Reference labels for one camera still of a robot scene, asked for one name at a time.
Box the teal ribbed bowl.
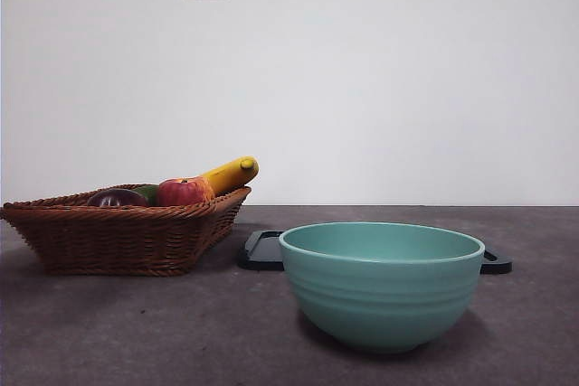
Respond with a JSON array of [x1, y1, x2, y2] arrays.
[[278, 221, 487, 355]]

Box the dark red plum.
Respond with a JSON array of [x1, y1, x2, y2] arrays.
[[86, 188, 150, 209]]

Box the yellow banana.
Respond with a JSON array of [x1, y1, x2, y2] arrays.
[[198, 155, 261, 197]]

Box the black rectangular tray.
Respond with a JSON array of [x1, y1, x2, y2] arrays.
[[238, 230, 514, 276]]

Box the red apple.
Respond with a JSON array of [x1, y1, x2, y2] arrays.
[[157, 176, 216, 207]]

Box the green avocado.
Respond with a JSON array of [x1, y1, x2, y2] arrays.
[[130, 184, 160, 206]]

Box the brown wicker basket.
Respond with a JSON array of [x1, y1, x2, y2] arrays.
[[0, 184, 252, 277]]

